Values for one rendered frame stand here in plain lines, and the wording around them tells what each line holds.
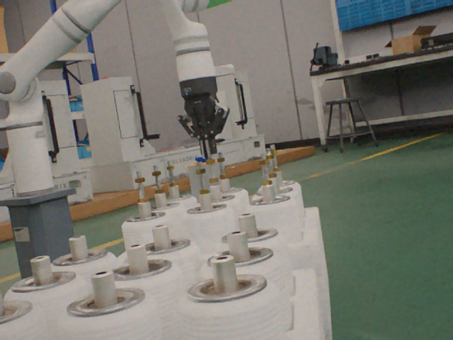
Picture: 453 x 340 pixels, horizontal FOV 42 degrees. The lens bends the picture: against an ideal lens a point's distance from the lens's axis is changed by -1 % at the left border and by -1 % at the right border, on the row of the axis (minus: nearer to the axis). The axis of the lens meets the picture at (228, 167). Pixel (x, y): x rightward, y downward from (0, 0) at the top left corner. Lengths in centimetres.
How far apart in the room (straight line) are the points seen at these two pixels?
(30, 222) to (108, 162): 242
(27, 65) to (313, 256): 86
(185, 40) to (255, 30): 588
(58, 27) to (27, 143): 30
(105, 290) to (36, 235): 98
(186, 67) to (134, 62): 716
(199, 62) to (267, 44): 579
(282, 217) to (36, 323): 55
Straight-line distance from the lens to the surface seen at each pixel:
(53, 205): 157
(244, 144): 471
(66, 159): 357
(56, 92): 360
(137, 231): 111
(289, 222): 107
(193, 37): 120
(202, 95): 120
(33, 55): 154
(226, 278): 56
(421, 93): 618
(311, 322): 67
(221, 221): 108
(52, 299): 71
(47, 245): 156
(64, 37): 152
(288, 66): 682
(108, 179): 397
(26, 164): 157
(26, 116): 157
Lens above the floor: 40
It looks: 4 degrees down
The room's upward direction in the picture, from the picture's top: 9 degrees counter-clockwise
